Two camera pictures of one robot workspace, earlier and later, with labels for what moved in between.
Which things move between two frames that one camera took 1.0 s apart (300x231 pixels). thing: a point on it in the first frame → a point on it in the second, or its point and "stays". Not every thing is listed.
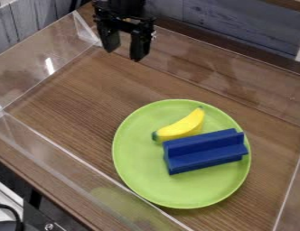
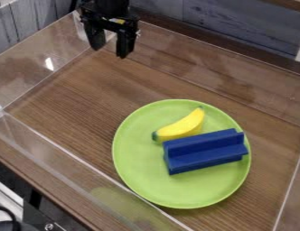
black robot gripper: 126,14 → 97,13
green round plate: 138,157 stays
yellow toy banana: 184,127 stays
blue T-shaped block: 204,151 stays
